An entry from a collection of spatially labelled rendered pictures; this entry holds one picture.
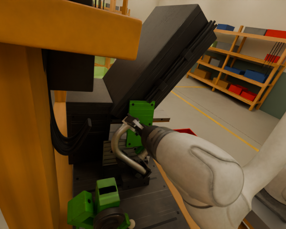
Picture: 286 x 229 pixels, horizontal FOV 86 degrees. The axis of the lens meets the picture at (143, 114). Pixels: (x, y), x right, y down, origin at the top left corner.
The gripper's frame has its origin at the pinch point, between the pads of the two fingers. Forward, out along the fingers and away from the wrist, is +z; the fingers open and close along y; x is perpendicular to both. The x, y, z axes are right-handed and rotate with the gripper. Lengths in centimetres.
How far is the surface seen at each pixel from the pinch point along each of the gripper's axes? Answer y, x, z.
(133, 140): -9.1, 3.6, 5.2
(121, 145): -7.7, 8.5, 7.8
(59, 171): -0.5, 37.2, 22.2
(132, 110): 1.9, -5.0, 3.8
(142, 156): -16.1, 6.0, 2.3
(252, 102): -353, -335, 216
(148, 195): -29.9, 16.6, -1.4
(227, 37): -220, -525, 364
